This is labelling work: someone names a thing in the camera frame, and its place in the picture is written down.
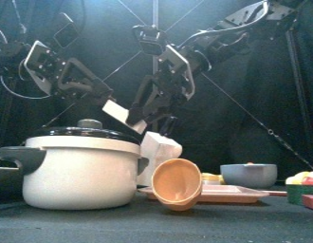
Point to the pale yellow toy food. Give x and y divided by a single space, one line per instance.
297 178

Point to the grey toy bowl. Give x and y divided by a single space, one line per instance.
249 175

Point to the white toy cooking pot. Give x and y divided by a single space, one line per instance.
82 174

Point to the orange toy bowl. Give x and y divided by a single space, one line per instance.
177 183

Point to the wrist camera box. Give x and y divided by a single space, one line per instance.
150 39
66 31

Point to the red toy block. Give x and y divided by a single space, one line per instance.
311 201

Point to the pink rectangular tray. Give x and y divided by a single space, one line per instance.
231 193

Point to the black slanted stand pole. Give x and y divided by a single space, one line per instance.
299 88

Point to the yellow toy food piece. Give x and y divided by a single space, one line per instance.
212 178

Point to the red toy food piece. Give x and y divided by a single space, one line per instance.
311 181

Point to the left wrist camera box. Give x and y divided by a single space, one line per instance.
66 31

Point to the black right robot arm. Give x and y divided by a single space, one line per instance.
243 25

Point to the vertical metal frame pole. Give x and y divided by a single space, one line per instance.
156 12

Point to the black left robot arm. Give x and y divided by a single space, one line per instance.
6 53

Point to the green toy box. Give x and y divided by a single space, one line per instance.
300 193

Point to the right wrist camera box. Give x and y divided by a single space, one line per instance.
150 39

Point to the black pot lid grey knob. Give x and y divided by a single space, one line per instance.
89 129

